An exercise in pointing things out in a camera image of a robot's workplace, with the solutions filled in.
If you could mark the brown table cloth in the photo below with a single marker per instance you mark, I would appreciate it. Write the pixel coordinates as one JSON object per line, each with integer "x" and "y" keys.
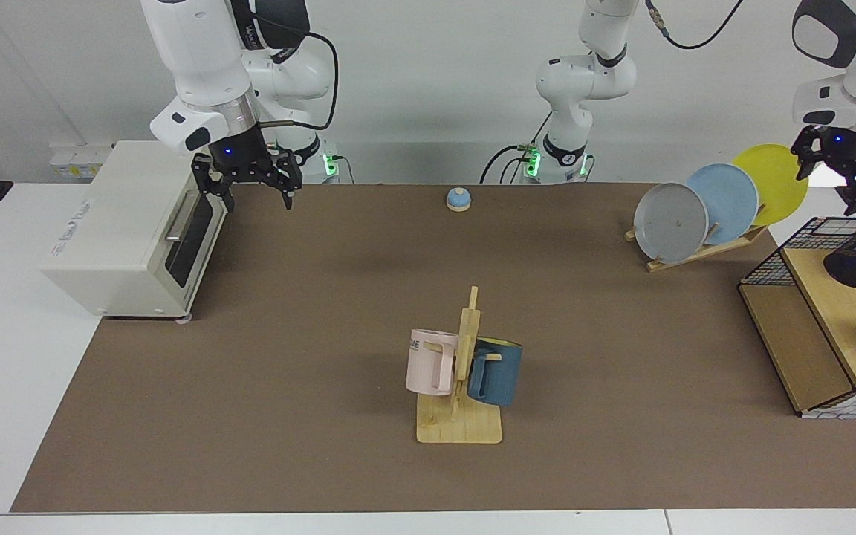
{"x": 287, "y": 334}

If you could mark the wooden plate rack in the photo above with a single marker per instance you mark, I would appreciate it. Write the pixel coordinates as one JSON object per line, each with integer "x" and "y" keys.
{"x": 695, "y": 255}

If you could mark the pale toaster oven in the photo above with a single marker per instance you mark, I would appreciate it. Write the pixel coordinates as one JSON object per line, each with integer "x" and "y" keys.
{"x": 123, "y": 223}

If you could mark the light blue plate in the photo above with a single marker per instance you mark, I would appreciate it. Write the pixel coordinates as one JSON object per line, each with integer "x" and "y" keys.
{"x": 729, "y": 197}

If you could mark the yellow plate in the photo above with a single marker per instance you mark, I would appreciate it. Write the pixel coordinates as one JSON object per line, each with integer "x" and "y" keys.
{"x": 777, "y": 178}

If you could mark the dark teal mug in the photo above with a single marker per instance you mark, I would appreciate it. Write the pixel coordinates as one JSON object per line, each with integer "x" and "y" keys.
{"x": 502, "y": 375}

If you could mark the white wall socket strip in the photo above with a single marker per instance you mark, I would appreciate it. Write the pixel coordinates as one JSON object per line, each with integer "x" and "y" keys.
{"x": 75, "y": 160}

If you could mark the pink mug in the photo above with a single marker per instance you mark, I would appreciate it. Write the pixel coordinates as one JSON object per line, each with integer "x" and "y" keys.
{"x": 424, "y": 368}

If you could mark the wooden cup stand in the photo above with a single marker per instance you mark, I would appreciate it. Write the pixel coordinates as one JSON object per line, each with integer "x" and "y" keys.
{"x": 465, "y": 427}

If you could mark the small blue round thing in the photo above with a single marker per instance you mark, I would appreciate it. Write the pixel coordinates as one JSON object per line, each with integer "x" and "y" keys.
{"x": 459, "y": 199}

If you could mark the grey plate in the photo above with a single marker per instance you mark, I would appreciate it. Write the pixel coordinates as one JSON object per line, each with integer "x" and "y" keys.
{"x": 669, "y": 223}

